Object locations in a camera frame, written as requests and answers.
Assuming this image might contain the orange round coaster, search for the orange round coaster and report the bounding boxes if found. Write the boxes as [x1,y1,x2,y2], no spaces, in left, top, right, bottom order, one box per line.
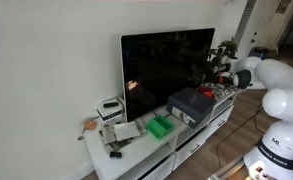
[84,121,97,130]

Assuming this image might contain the small black remote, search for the small black remote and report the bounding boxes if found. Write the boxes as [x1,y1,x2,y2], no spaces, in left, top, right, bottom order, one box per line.
[109,151,122,159]

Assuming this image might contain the potted green plant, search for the potted green plant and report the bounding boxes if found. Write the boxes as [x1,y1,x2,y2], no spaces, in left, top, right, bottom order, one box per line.
[204,38,238,83]

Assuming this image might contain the papers and booklets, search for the papers and booklets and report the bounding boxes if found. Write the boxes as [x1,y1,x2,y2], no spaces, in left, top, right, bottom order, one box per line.
[99,120,146,151]

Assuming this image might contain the red plastic bowl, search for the red plastic bowl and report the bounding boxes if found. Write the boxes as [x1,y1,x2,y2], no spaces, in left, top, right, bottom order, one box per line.
[197,86,215,99]

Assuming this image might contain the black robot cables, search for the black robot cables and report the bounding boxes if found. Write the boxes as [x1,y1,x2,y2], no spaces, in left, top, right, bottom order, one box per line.
[215,106,270,169]

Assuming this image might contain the small white router box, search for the small white router box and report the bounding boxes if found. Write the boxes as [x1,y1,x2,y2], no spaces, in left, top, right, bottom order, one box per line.
[96,98,124,122]

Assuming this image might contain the large black flat television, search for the large black flat television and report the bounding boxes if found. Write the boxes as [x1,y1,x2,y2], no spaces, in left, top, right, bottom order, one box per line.
[120,28,215,121]

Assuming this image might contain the dark blue cardboard box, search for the dark blue cardboard box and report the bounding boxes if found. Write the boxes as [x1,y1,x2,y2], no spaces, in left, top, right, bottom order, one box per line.
[166,87,216,129]

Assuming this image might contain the green plastic bowl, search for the green plastic bowl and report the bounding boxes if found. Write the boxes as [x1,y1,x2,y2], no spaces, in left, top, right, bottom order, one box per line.
[146,115,174,139]

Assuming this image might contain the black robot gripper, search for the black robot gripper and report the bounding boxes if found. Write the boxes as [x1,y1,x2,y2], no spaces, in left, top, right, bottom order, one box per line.
[217,72,239,87]

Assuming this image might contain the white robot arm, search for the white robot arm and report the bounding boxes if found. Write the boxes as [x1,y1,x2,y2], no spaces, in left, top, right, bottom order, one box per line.
[222,56,293,180]

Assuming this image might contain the white tv stand cabinet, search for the white tv stand cabinet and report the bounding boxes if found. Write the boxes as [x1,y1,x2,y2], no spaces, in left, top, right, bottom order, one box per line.
[84,91,237,180]

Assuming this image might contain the striped white grey towel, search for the striped white grey towel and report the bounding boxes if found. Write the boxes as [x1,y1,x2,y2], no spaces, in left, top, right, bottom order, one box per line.
[213,84,235,95]

